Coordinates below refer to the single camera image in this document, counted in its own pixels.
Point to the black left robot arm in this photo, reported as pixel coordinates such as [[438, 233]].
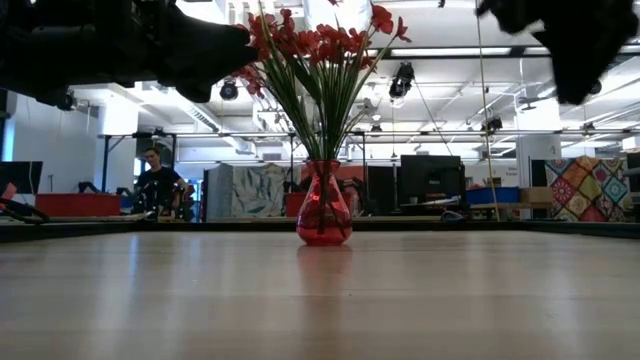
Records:
[[45, 50]]

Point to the black computer monitor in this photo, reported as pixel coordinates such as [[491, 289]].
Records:
[[430, 180], [20, 177]]

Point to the black ceiling spotlight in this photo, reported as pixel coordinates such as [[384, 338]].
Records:
[[229, 91], [66, 102], [402, 80]]

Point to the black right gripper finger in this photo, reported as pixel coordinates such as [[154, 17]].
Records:
[[577, 80], [530, 17]]

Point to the colourful patchwork quilt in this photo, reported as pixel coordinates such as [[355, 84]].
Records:
[[585, 190]]

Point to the person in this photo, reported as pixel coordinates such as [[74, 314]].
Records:
[[157, 182]]

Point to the cardboard box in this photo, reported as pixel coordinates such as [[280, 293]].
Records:
[[536, 195]]

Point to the white pillar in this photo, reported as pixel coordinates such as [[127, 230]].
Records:
[[537, 155]]

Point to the leaf print partition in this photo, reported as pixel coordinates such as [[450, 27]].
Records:
[[250, 190]]

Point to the blue plastic bin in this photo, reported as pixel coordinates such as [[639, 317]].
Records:
[[492, 195]]

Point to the black aluminium table frame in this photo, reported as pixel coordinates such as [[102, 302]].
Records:
[[550, 227]]

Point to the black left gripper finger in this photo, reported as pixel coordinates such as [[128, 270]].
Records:
[[195, 90], [210, 47]]

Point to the red glass vase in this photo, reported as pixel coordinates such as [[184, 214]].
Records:
[[325, 235]]

